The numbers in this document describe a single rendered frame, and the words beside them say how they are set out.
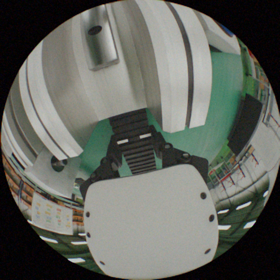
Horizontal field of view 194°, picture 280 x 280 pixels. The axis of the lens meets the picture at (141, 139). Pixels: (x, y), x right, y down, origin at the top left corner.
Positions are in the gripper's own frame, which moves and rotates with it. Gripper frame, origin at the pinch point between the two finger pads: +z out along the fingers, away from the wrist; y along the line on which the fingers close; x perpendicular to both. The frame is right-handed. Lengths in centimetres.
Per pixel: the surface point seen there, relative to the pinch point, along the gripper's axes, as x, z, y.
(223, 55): 14.1, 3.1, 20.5
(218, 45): 13.4, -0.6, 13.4
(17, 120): 12.2, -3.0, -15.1
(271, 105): 39, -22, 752
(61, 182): -0.7, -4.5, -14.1
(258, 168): -373, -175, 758
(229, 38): 14.8, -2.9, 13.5
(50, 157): 3.2, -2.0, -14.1
